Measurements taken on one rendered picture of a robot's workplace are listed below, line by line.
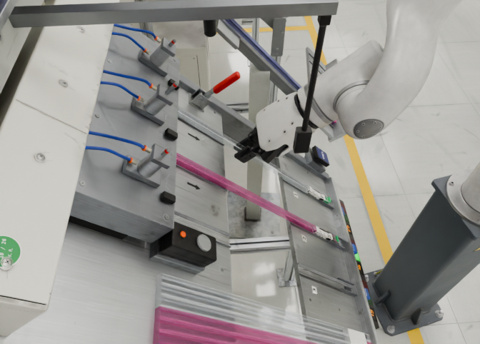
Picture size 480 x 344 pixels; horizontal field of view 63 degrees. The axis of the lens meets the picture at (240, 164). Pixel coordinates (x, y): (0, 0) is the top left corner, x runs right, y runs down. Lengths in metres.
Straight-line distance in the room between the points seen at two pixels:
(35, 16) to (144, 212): 0.23
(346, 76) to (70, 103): 0.42
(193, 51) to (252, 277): 0.96
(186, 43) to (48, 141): 1.31
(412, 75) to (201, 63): 1.21
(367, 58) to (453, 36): 2.56
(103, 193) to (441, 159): 1.99
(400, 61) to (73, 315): 0.51
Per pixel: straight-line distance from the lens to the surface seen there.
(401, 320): 1.72
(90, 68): 0.53
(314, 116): 0.71
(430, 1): 0.63
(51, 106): 0.46
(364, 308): 0.91
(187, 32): 1.76
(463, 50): 3.11
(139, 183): 0.49
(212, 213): 0.65
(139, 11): 0.43
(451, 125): 2.48
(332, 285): 0.86
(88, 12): 0.44
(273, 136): 0.73
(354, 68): 0.68
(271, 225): 1.80
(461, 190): 1.19
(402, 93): 0.62
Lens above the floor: 1.56
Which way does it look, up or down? 51 degrees down
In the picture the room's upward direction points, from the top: straight up
